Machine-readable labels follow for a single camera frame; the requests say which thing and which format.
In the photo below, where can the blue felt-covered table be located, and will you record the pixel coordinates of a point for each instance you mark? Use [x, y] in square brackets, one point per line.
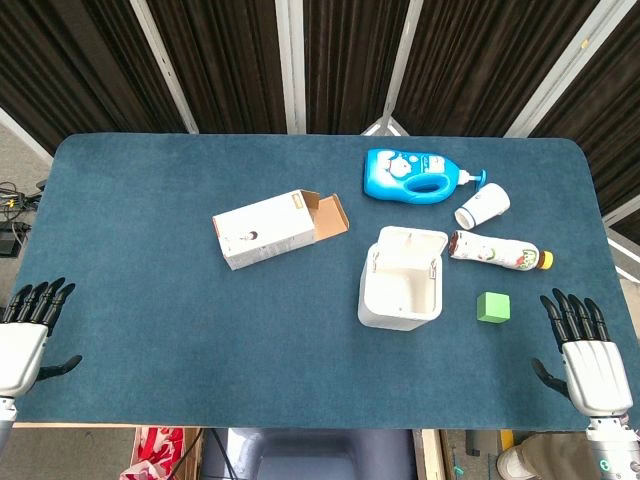
[280, 320]

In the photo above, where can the red and white bag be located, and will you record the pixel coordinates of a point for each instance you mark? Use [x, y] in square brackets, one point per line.
[155, 452]

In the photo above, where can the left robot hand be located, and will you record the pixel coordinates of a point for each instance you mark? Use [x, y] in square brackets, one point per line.
[20, 345]

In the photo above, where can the blue detergent bottle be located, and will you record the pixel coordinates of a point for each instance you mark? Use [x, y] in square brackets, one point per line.
[407, 172]

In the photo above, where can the black curtain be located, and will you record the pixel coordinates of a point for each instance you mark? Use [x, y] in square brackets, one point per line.
[240, 65]

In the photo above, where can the white cardboard box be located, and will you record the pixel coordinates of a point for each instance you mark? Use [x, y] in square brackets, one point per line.
[272, 227]

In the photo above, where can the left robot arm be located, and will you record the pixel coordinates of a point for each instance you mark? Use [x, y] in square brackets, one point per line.
[5, 420]

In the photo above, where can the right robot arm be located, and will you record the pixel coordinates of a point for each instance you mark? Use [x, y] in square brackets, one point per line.
[612, 447]

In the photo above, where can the drink bottle with yellow cap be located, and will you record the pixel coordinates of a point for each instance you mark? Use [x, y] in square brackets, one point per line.
[500, 252]

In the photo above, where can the person's shoe and trouser leg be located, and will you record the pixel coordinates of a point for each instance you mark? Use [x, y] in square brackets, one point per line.
[540, 457]

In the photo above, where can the green cube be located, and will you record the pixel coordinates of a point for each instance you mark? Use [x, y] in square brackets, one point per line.
[493, 306]

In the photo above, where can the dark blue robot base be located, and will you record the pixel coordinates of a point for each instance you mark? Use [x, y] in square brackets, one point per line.
[320, 455]

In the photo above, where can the white paper cup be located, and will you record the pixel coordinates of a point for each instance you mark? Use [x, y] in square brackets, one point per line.
[482, 205]

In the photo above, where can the white plastic container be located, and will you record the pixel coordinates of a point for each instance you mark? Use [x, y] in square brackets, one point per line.
[400, 280]

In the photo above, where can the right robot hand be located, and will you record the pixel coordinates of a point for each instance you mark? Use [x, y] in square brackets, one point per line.
[595, 370]

